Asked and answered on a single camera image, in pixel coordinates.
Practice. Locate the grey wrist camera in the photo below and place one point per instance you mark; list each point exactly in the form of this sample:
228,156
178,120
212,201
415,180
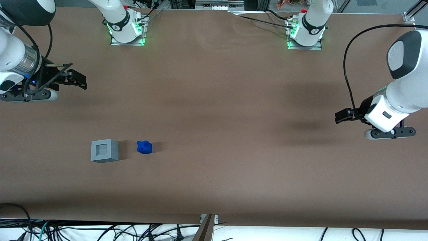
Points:
391,133
39,95

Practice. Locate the brown paper table cover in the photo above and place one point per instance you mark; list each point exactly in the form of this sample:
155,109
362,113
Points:
214,100

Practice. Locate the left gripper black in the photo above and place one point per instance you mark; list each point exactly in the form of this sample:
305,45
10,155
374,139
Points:
364,108

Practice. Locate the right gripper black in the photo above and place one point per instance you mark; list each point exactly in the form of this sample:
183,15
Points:
50,77

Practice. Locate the aluminium profile beam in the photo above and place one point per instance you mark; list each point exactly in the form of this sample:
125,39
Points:
204,231

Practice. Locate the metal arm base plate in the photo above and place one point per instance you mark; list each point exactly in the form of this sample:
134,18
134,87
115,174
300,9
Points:
128,43
306,47

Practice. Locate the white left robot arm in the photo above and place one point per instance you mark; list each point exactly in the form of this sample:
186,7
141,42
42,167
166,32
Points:
408,83

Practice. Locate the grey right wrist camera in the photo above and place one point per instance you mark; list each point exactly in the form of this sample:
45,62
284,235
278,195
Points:
39,95

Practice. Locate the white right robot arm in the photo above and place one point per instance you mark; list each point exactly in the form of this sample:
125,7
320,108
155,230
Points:
10,50

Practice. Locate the aluminium frame corner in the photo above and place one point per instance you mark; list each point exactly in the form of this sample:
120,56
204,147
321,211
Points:
409,17

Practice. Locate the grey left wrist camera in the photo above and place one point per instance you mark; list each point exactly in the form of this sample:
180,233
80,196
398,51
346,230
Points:
391,133

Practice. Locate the blue plastic part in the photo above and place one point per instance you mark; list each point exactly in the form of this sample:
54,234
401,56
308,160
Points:
144,147

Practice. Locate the gray square base block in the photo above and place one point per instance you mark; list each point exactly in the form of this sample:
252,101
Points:
113,152

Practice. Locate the grey device box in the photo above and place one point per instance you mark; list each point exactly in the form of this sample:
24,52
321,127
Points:
219,5

